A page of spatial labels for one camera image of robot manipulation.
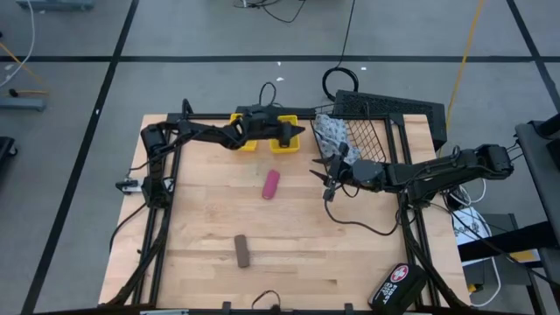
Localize black floor cables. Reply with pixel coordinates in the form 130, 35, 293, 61
234, 0, 307, 25

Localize white printed box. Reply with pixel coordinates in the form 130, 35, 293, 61
452, 206, 495, 247

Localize white floor cable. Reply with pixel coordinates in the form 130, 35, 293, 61
0, 0, 37, 88

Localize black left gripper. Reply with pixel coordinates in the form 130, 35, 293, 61
237, 105, 307, 149

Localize black coiled cable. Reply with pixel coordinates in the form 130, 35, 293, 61
322, 0, 360, 101

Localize black first aid kit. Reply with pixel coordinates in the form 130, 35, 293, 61
368, 262, 428, 314

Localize brown bandage roll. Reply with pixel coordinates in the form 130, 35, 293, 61
233, 234, 251, 269

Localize black side cart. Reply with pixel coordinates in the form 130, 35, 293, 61
457, 114, 560, 315

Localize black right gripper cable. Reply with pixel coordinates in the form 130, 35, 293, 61
323, 196, 402, 237

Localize black wire basket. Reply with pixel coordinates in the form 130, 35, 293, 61
309, 102, 389, 165

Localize yellow plastic basket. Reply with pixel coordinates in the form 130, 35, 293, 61
229, 112, 259, 153
268, 114, 302, 155

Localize patterned grey fabric pouch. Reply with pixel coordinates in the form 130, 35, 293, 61
313, 113, 363, 166

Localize black metal table frame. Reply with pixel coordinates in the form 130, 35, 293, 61
104, 99, 472, 315

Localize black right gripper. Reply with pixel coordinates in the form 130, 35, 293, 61
308, 143, 389, 203

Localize pink bandage roll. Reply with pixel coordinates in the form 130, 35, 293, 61
261, 169, 282, 200

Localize grey floor bar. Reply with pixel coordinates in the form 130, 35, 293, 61
0, 96, 47, 112

